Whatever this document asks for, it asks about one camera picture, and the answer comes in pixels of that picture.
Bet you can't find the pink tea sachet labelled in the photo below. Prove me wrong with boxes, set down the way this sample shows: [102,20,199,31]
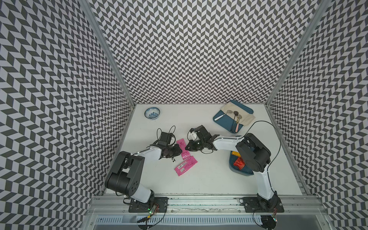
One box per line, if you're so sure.
[174,156,197,176]

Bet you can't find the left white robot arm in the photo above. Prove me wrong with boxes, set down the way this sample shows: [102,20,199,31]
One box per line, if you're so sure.
[104,144,182,204]

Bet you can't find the white handled spoon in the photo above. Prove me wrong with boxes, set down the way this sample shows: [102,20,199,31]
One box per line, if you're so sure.
[214,110,233,121]

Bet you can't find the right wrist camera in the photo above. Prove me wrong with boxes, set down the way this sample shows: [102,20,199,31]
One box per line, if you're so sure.
[189,125,212,142]

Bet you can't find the teal storage box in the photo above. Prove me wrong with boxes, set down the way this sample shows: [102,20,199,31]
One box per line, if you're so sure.
[229,151,254,176]

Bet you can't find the pink handled spoon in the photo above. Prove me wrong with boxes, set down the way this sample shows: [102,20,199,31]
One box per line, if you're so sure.
[235,115,242,133]

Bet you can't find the yellow tea bag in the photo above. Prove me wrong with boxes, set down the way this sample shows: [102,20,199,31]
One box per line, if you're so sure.
[231,151,241,157]

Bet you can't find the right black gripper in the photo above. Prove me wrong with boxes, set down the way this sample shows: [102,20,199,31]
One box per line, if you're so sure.
[184,138,205,151]

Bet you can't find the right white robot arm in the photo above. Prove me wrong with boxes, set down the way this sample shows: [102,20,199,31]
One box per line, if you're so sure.
[186,130,279,212]

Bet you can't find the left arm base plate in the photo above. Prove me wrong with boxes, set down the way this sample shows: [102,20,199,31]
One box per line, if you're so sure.
[128,196,169,213]

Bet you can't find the red tea bag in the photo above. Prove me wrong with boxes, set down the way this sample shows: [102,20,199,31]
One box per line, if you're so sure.
[233,157,245,171]

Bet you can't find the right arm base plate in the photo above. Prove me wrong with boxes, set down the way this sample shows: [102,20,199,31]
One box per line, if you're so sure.
[241,196,285,213]

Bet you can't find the blue white porcelain bowl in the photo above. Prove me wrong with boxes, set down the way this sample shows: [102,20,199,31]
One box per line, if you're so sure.
[144,107,161,120]

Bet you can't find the teal tray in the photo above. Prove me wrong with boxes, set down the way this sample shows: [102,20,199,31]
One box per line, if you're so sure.
[213,109,244,134]

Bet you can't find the beige cloth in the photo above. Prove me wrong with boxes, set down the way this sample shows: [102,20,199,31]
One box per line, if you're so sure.
[221,100,255,126]

